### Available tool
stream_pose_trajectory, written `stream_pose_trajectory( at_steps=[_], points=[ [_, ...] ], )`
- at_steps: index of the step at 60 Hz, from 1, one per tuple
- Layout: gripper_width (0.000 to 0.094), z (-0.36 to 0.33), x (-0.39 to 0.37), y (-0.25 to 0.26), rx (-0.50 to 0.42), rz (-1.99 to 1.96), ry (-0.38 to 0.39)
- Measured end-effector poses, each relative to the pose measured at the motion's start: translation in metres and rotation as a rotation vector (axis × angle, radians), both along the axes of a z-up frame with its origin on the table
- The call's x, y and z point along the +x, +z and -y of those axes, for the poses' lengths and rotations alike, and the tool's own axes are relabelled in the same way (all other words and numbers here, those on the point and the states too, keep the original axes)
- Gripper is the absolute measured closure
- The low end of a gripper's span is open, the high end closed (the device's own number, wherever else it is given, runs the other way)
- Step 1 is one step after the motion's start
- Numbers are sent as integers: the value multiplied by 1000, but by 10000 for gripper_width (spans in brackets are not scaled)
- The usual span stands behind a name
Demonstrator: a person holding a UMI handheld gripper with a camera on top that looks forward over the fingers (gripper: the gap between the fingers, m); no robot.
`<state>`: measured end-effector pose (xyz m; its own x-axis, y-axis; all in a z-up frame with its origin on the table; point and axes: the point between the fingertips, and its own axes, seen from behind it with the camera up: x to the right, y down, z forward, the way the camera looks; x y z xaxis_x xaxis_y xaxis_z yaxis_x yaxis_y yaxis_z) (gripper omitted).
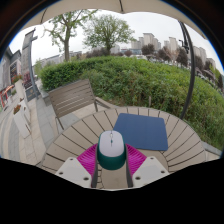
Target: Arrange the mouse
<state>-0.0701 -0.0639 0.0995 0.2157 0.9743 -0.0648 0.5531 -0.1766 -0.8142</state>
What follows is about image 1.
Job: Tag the white and teal computer mouse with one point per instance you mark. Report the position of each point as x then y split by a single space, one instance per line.
111 146

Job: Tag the bushy round-crowned tree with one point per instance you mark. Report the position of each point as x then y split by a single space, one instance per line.
107 31

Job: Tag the green hedge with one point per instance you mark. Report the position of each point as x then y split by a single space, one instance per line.
133 80

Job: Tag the tall dark sign pillar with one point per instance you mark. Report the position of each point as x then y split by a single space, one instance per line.
27 56

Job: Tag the beige patio umbrella canopy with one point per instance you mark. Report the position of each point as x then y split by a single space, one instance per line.
83 6

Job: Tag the white planter box with flowers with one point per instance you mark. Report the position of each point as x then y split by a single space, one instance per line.
20 123

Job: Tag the group of high-rise buildings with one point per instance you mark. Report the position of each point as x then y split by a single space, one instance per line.
171 45

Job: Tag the dark curved umbrella pole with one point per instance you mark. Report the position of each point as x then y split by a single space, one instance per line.
192 73

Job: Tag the blue rectangular mouse pad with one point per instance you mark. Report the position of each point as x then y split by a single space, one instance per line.
143 130

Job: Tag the grey slatted outdoor chair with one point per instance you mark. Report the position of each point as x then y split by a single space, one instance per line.
71 96

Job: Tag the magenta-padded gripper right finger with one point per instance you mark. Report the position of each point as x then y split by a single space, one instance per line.
136 160

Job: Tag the sparse-leaved tree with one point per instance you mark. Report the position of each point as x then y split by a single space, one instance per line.
66 46

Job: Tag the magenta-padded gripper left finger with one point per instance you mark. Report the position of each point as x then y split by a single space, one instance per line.
87 160

